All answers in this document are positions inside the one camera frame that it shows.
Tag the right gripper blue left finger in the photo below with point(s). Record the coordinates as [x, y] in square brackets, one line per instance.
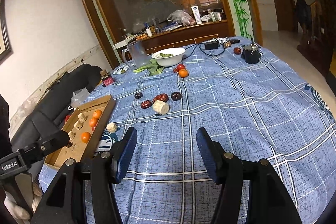
[122, 154]

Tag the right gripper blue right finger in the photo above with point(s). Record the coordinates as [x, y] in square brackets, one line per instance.
[212, 156]

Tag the orange tangerine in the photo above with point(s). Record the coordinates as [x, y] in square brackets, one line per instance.
[93, 121]
[85, 137]
[97, 114]

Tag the brown cardboard tray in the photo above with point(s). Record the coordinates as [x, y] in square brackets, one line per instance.
[79, 150]

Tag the beige sugarcane chunk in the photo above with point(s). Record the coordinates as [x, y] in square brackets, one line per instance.
[82, 118]
[78, 125]

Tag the round peeled sugarcane chunk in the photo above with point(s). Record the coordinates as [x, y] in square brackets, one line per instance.
[71, 135]

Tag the white sugarcane block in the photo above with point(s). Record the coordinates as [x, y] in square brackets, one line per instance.
[161, 107]

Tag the small sugarcane chunk near tray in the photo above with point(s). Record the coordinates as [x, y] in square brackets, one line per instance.
[111, 127]

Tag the dark jujube far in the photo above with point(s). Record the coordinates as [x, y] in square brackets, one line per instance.
[138, 95]

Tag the blue plaid tablecloth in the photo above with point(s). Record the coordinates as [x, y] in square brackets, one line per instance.
[254, 111]

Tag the large red jujube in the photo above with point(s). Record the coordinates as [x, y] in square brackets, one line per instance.
[161, 97]

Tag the black sofa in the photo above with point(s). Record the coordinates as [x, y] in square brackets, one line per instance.
[49, 115]

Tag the clear plastic bag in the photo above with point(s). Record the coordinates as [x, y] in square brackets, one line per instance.
[79, 97]

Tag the dark purple plum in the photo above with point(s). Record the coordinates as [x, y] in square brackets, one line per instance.
[176, 96]

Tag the red labelled jar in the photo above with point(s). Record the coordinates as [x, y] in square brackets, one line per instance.
[106, 78]

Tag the green leafy vegetable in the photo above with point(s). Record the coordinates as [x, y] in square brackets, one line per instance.
[152, 67]

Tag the small far tangerine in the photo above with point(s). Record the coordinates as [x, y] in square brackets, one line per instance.
[183, 73]

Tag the far red tomato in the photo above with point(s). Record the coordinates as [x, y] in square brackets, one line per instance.
[180, 67]

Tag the clear plastic pitcher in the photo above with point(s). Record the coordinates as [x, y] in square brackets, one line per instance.
[134, 55]

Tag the white plastic basin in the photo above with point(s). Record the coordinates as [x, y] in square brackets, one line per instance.
[169, 57]

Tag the black clip device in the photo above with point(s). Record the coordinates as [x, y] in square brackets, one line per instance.
[251, 53]

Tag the black power adapter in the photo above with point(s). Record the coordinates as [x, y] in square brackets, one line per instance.
[211, 45]

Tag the plastic bag on sideboard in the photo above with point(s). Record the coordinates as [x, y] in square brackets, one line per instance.
[181, 17]

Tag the white carton box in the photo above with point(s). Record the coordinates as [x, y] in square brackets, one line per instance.
[196, 14]

